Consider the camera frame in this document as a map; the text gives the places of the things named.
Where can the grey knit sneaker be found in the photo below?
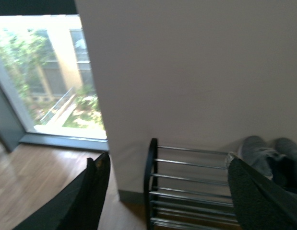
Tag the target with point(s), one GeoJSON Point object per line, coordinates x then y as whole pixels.
{"type": "Point", "coordinates": [284, 164]}
{"type": "Point", "coordinates": [255, 152]}

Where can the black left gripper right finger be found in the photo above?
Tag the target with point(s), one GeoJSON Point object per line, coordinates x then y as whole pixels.
{"type": "Point", "coordinates": [259, 204]}

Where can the black metal shoe rack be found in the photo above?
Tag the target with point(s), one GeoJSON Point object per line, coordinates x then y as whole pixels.
{"type": "Point", "coordinates": [187, 189]}

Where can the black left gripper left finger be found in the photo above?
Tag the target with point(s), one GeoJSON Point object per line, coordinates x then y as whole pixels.
{"type": "Point", "coordinates": [79, 205]}

